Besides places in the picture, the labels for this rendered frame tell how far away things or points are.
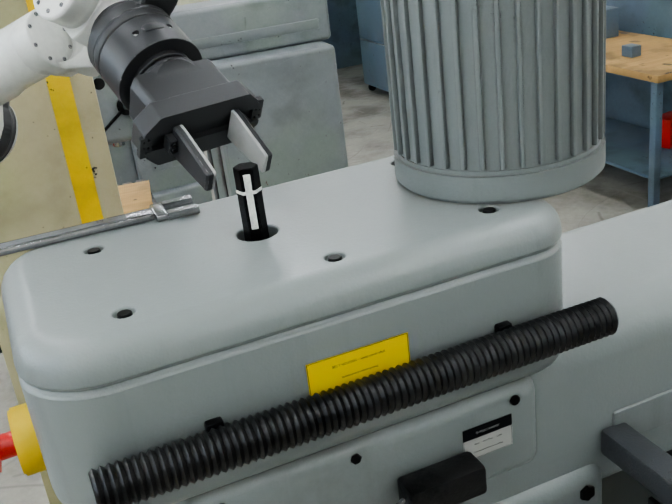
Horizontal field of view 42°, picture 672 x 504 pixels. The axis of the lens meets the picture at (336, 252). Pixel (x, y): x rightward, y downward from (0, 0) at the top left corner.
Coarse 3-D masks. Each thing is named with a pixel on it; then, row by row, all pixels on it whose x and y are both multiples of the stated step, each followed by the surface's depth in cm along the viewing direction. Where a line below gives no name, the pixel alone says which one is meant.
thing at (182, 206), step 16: (160, 208) 83; (176, 208) 83; (192, 208) 83; (80, 224) 82; (96, 224) 81; (112, 224) 81; (128, 224) 82; (16, 240) 80; (32, 240) 80; (48, 240) 80; (64, 240) 80; (0, 256) 79
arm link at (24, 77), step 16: (0, 32) 92; (0, 48) 91; (0, 64) 91; (16, 64) 91; (0, 80) 93; (16, 80) 93; (32, 80) 93; (0, 96) 95; (16, 96) 97; (0, 112) 101; (0, 128) 101; (0, 144) 101
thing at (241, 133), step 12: (240, 120) 78; (228, 132) 80; (240, 132) 79; (252, 132) 78; (240, 144) 79; (252, 144) 78; (264, 144) 77; (252, 156) 78; (264, 156) 76; (264, 168) 77
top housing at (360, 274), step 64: (320, 192) 84; (384, 192) 82; (64, 256) 77; (128, 256) 75; (192, 256) 74; (256, 256) 72; (320, 256) 70; (384, 256) 69; (448, 256) 70; (512, 256) 72; (64, 320) 65; (128, 320) 64; (192, 320) 64; (256, 320) 65; (320, 320) 67; (384, 320) 69; (448, 320) 72; (512, 320) 75; (64, 384) 61; (128, 384) 62; (192, 384) 64; (256, 384) 67; (320, 384) 69; (64, 448) 64; (128, 448) 64; (320, 448) 72
